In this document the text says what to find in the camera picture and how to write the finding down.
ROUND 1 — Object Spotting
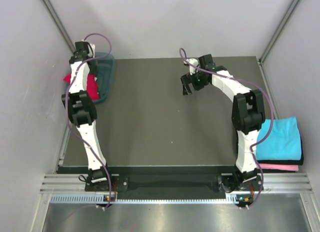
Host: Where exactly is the aluminium frame rail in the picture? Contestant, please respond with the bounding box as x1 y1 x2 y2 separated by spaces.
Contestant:
40 173 313 193

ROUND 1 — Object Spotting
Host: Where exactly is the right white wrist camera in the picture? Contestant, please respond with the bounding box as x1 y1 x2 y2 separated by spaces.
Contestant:
183 58 199 75

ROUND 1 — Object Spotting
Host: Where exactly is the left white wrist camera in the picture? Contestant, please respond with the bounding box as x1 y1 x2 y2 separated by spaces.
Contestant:
88 43 95 58

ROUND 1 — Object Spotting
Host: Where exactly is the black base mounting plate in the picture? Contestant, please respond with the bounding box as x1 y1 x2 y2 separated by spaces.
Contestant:
85 174 262 193

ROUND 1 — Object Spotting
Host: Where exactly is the grey slotted cable duct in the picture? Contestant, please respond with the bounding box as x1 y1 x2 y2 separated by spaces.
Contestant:
49 193 251 204

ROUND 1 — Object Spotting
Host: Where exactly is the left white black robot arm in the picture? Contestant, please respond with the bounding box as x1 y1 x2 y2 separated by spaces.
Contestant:
61 40 114 191

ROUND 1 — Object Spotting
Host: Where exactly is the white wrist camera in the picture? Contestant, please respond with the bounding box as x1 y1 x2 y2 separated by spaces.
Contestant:
183 58 199 75
88 43 95 58

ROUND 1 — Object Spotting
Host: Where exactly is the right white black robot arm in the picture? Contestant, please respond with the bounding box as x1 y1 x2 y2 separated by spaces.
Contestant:
180 55 266 192

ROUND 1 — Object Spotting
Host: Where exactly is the blue plastic bin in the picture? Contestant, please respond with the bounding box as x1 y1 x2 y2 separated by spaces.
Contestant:
62 51 116 105

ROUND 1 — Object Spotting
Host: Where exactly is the folded pink t shirt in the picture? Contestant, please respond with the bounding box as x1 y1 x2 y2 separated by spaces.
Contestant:
259 163 299 172

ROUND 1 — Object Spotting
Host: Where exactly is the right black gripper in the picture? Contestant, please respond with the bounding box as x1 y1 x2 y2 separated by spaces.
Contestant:
180 68 208 96

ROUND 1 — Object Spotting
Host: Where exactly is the red t shirt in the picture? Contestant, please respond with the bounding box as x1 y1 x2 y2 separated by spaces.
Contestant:
63 73 100 102

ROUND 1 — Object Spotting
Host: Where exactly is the folded light blue t shirt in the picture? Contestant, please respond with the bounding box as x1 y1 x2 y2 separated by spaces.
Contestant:
255 117 302 161

